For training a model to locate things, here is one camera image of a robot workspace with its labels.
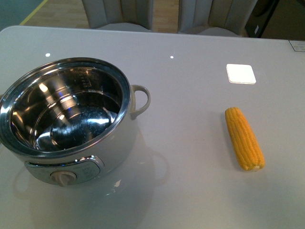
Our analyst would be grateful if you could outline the yellow corn cob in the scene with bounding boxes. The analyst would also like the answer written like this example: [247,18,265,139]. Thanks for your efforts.
[225,107,265,171]

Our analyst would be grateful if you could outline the white electric cooking pot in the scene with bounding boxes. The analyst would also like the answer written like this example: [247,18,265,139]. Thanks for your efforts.
[0,58,151,186]

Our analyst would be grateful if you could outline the beige chair left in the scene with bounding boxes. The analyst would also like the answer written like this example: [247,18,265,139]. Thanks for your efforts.
[82,0,153,32]

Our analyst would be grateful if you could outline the beige chair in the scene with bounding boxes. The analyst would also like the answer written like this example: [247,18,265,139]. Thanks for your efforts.
[82,0,153,32]
[177,0,257,37]

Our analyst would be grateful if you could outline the beige chair right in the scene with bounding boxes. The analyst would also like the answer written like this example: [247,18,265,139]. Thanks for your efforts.
[177,0,257,37]

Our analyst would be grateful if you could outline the black appliance at right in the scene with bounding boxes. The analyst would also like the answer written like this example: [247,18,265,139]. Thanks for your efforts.
[245,0,279,38]

